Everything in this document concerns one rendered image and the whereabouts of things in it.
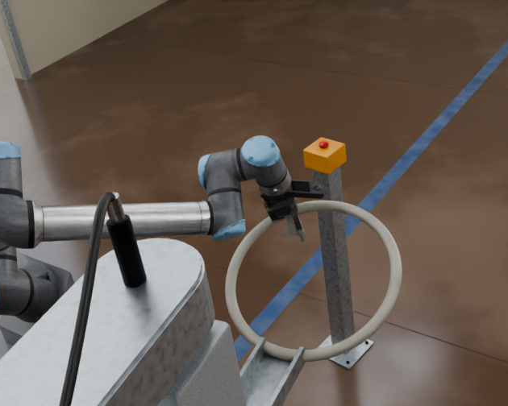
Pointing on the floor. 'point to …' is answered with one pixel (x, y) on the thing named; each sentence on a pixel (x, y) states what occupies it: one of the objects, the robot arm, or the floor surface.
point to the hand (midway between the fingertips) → (301, 221)
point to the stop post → (335, 249)
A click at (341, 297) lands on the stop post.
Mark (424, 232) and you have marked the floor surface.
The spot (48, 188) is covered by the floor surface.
